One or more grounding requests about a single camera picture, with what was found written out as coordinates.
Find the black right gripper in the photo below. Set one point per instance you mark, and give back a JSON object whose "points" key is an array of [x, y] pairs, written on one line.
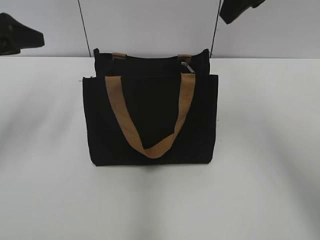
{"points": [[232, 9]]}

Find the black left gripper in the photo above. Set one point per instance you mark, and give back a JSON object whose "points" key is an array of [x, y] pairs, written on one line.
{"points": [[15, 36]]}

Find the silver zipper pull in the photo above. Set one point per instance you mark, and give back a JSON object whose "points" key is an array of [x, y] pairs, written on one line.
{"points": [[187, 66]]}

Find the black canvas tote bag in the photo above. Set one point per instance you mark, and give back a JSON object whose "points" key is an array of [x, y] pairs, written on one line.
{"points": [[150, 111]]}

